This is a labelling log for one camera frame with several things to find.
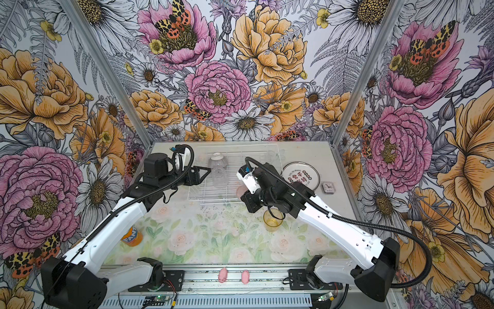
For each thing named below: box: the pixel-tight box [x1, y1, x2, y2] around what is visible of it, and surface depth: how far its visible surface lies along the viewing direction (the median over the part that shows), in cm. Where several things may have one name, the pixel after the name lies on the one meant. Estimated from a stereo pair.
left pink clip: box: [218, 267, 229, 284], surface depth 77 cm
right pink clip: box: [241, 269, 251, 285], surface depth 76 cm
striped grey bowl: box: [210, 152, 224, 161], surface depth 107 cm
